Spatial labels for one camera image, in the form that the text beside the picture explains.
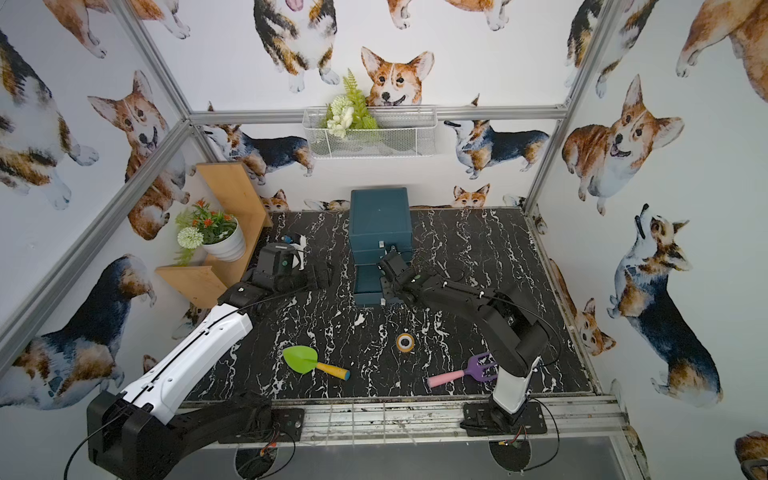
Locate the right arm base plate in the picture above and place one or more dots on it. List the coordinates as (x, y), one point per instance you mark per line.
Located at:
(488, 419)

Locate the purple pink toy fork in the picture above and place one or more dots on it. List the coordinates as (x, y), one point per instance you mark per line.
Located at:
(482, 368)

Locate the white potted flower plant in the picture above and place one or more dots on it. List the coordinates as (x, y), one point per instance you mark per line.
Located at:
(217, 232)

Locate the green toy shovel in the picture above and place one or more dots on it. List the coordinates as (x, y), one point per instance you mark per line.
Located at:
(304, 359)

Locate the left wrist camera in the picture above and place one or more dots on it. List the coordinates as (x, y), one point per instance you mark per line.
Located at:
(297, 244)

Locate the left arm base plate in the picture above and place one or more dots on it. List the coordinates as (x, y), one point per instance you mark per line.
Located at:
(282, 424)

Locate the wooden corner shelf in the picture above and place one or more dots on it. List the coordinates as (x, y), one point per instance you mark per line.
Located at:
(231, 187)

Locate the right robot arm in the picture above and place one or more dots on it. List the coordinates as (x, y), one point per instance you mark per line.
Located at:
(515, 339)

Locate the teal bottom drawer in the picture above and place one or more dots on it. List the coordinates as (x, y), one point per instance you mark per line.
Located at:
(368, 291)

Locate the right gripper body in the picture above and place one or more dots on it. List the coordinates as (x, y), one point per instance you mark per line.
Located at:
(397, 274)

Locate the teal drawer cabinet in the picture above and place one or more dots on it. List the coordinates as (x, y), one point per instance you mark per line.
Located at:
(379, 219)

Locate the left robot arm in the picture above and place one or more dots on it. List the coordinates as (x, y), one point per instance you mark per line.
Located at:
(140, 432)

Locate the green fern white flowers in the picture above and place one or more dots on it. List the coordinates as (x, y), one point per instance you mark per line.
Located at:
(349, 111)

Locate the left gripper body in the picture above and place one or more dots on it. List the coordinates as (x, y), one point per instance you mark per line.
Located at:
(309, 276)

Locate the white wire wall basket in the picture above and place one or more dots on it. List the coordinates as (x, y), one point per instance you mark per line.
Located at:
(399, 132)

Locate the orange tape roll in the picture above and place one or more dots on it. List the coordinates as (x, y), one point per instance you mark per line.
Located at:
(405, 342)

